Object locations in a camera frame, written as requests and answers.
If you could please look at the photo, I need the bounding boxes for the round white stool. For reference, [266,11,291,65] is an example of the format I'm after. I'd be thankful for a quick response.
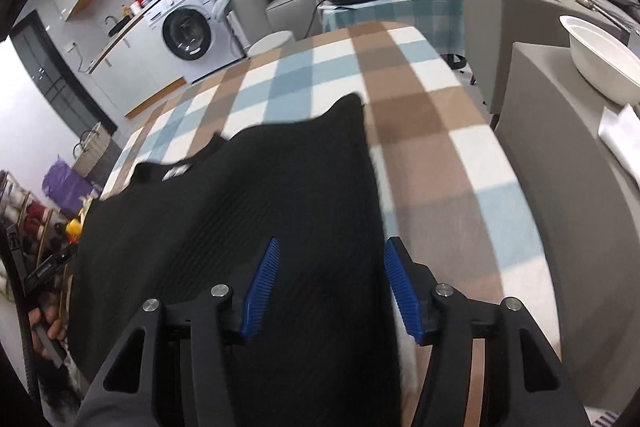
[247,30,296,58]

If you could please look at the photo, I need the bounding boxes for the white washing machine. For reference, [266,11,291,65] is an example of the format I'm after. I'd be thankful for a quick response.
[142,0,251,85]

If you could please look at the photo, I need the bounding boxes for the person's left hand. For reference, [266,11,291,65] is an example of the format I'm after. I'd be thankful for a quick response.
[27,304,68,360]

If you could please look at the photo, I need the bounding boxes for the white bowl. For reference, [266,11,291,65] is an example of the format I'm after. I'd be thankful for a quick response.
[559,14,640,105]

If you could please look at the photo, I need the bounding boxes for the dark glass door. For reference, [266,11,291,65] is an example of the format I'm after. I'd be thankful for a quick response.
[10,24,118,142]

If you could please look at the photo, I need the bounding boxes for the purple bag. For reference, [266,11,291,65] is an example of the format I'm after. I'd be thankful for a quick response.
[42,158,101,218]

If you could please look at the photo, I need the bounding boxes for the woven laundry basket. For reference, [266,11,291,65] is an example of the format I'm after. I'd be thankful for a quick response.
[74,123,123,188]

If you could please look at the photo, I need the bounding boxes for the white paper sheet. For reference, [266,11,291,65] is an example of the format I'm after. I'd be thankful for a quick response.
[597,104,640,192]

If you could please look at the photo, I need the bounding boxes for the white kitchen cabinet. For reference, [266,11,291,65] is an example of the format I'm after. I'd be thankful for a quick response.
[87,14,186,118]

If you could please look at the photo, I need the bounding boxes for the black knit sweater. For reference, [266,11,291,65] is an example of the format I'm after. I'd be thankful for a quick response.
[67,93,406,427]

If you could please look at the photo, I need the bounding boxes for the black kitchen sink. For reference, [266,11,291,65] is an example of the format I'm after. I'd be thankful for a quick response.
[104,16,136,38]

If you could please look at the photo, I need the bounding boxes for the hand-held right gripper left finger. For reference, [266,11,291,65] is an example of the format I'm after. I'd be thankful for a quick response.
[90,237,281,427]

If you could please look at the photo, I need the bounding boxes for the teal checkered side table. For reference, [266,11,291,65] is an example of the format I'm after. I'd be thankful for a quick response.
[320,0,466,58]

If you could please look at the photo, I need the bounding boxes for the checkered blanket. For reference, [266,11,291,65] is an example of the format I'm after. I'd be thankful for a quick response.
[100,21,561,427]

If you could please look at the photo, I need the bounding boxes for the grey cube table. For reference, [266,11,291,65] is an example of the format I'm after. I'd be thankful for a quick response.
[460,0,631,118]
[492,42,640,413]

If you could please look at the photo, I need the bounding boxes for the black ribbed hose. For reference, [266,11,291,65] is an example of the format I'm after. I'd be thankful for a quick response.
[0,227,41,413]

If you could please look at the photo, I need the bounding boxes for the wooden shoe rack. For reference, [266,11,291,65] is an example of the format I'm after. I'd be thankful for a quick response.
[0,169,68,303]

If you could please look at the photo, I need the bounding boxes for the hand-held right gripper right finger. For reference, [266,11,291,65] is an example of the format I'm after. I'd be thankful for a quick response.
[384,237,591,427]

